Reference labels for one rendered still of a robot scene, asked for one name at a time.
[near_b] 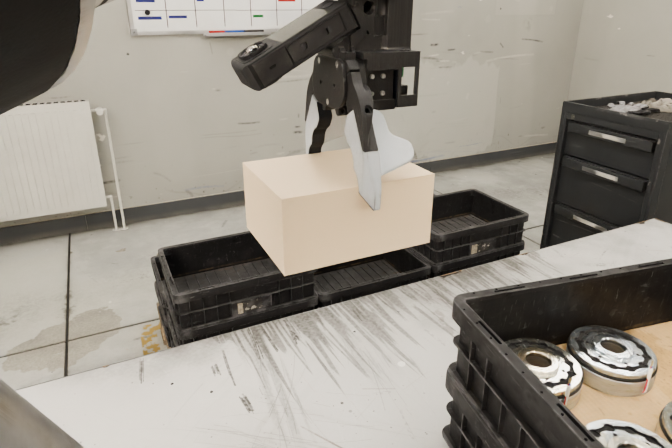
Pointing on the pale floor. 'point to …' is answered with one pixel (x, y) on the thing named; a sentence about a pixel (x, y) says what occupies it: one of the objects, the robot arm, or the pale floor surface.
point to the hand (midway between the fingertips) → (335, 188)
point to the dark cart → (608, 168)
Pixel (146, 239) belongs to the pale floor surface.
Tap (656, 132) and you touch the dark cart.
